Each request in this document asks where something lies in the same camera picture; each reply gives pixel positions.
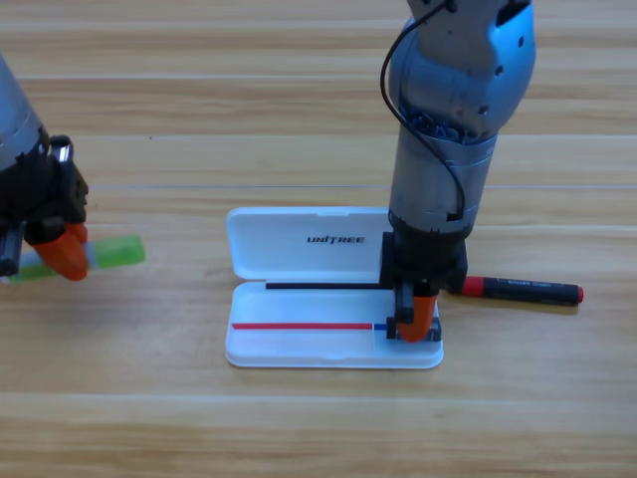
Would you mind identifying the white Unitree pencil case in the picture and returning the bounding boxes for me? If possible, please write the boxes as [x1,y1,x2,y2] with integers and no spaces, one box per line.
[224,206,445,370]

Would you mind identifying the black eraser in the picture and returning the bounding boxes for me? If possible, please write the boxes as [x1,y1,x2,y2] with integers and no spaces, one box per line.
[386,316,444,344]

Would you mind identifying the green glue stick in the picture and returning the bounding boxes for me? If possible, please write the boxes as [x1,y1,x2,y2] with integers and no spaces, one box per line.
[0,234,147,286]

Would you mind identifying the red and black marker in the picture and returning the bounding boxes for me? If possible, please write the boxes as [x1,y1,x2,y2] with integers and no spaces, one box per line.
[460,275,584,308]

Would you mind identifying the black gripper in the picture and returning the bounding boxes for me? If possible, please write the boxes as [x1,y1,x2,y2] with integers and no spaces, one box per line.
[0,131,91,283]
[380,218,469,345]

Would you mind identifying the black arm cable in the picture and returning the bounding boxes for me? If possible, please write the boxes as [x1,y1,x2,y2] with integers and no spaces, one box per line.
[380,0,467,223]

